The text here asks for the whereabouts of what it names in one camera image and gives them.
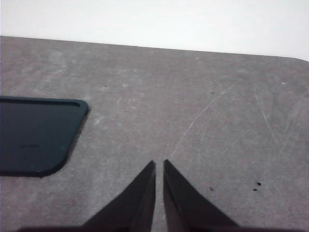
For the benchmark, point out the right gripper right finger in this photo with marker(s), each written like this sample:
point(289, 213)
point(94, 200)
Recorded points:
point(183, 205)

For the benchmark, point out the dark green rectangular tray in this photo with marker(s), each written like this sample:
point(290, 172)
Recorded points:
point(36, 135)

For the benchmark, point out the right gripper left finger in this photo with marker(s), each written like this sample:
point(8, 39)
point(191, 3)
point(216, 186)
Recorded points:
point(135, 205)

